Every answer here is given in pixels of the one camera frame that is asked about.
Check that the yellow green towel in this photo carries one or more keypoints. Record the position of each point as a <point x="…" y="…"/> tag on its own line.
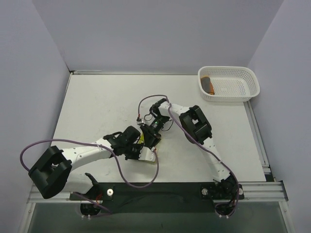
<point x="141" y="142"/>

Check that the aluminium frame rail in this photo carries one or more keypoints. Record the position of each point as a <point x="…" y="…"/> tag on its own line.
<point x="248" y="191"/>

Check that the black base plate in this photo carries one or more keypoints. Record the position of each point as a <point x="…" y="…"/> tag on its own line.
<point x="159" y="204"/>

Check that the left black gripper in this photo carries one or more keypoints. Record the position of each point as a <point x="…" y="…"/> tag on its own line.
<point x="134" y="152"/>

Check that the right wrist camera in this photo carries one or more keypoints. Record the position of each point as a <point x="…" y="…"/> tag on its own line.
<point x="139" y="121"/>

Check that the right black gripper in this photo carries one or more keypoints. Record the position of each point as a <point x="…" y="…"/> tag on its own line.
<point x="149" y="135"/>

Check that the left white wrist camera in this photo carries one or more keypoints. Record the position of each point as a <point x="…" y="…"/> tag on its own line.
<point x="147" y="155"/>

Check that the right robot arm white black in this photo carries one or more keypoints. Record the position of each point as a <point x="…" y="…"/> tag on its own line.
<point x="198" y="130"/>

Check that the white plastic perforated basket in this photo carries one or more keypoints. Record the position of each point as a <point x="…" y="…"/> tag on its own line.
<point x="230" y="83"/>

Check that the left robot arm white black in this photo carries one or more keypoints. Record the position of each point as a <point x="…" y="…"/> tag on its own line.
<point x="51" y="171"/>

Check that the orange grey towel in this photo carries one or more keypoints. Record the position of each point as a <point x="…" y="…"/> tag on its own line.
<point x="206" y="85"/>

